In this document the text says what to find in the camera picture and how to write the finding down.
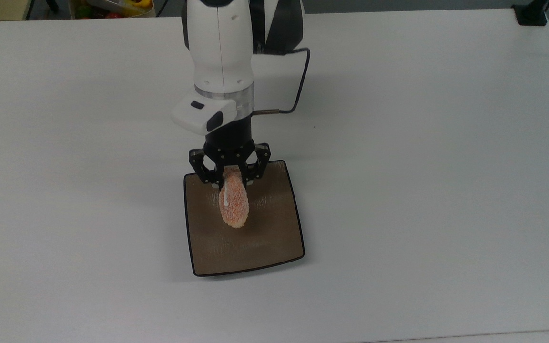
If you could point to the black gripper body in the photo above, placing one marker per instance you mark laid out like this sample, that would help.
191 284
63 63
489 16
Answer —
229 140

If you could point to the black table clamp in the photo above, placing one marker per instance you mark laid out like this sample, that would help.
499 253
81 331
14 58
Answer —
530 13

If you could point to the orange sugared bread roll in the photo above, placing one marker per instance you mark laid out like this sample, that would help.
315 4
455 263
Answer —
233 202

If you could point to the square brown ceramic plate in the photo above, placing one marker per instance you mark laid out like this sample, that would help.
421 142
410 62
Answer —
265 228

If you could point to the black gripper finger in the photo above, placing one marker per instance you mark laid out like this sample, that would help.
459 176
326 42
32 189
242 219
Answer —
204 167
258 164

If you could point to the box of toy fruits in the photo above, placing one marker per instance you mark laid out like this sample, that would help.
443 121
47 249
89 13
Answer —
112 7

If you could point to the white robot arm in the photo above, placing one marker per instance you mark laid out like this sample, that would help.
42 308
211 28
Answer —
219 52

